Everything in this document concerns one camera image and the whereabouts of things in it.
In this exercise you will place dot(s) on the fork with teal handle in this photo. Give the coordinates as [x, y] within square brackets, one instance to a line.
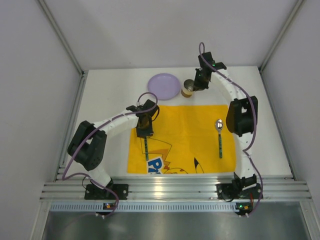
[146, 152]

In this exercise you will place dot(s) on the metal cup with brown base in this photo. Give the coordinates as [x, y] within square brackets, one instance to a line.
[187, 89]

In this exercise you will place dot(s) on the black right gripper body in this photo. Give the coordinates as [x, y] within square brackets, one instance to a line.
[200, 84]

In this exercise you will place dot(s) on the perforated grey cable duct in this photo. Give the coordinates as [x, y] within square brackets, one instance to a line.
[158, 207]

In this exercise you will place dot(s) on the black right arm base bracket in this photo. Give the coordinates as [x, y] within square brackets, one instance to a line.
[226, 192]

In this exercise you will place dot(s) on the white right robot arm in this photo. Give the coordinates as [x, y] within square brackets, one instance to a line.
[241, 119]

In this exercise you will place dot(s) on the spoon with teal handle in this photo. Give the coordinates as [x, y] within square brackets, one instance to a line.
[219, 127]

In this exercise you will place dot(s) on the aluminium mounting rail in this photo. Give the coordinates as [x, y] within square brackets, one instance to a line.
[178, 187]

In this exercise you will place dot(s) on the black left arm base bracket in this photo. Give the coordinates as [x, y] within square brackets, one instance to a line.
[93, 192]

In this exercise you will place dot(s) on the purple plastic plate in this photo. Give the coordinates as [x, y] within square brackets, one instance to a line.
[164, 85]

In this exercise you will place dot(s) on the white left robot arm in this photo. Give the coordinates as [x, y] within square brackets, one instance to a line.
[87, 146]

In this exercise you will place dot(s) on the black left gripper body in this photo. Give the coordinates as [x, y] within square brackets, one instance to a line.
[144, 132]

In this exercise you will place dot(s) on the yellow cartoon print cloth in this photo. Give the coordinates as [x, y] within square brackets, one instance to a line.
[184, 141]

